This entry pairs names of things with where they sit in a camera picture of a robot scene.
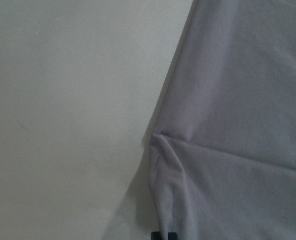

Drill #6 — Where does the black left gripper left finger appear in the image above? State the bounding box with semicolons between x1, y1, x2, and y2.
150;231;161;240

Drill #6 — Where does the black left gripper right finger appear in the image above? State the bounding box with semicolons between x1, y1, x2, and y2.
168;232;177;240

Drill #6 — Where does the dark brown t-shirt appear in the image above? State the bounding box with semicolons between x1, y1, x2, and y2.
149;0;296;240

